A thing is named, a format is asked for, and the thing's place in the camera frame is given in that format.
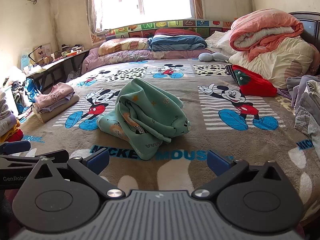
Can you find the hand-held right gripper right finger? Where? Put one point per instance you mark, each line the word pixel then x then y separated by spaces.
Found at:
pixel 217 163

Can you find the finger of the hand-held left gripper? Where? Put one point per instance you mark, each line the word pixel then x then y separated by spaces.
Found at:
pixel 15 147

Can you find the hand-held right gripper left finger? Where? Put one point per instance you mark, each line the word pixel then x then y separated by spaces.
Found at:
pixel 100 160

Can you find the teal lion print garment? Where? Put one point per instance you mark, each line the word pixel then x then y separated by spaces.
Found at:
pixel 150 105

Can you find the stack of folded clothes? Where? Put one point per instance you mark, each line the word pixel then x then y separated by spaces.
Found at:
pixel 7 120

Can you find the folded pink beige clothes pile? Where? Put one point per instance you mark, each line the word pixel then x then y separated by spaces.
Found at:
pixel 53 98

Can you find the pile of grey clothes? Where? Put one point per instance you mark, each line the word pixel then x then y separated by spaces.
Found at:
pixel 307 100

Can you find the printed cartoon mouse blanket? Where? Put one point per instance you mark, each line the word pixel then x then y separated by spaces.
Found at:
pixel 225 142

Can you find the blue bag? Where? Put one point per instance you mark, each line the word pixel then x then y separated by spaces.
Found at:
pixel 30 90

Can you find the red garment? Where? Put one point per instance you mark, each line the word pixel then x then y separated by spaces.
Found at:
pixel 255 83

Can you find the dark desk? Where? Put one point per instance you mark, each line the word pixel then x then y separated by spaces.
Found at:
pixel 57 63

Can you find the black desk lamp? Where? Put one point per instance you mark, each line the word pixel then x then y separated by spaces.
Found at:
pixel 33 51

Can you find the white printed box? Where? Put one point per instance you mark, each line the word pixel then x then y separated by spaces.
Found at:
pixel 43 51

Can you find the grey plush toy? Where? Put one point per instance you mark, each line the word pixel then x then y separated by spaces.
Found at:
pixel 212 56

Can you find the purple quilt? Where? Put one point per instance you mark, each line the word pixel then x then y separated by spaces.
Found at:
pixel 130 56

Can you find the cluttered small boxes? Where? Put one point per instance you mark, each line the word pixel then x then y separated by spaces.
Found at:
pixel 71 50

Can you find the yellow printed pillow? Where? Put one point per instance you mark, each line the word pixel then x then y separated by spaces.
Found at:
pixel 122 45

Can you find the cream quilt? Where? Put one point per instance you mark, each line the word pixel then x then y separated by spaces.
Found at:
pixel 282 60

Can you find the blue folded blanket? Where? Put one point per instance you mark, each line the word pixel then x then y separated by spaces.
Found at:
pixel 175 42

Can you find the red pillow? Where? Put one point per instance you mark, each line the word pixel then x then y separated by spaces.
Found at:
pixel 175 32

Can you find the pink quilt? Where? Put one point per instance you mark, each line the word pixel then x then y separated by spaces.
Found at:
pixel 262 27

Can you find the sheer curtain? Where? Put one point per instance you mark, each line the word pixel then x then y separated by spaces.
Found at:
pixel 96 7

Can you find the dark wooden headboard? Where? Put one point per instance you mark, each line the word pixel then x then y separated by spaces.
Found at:
pixel 310 25

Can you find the window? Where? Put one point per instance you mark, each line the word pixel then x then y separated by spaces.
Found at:
pixel 147 0

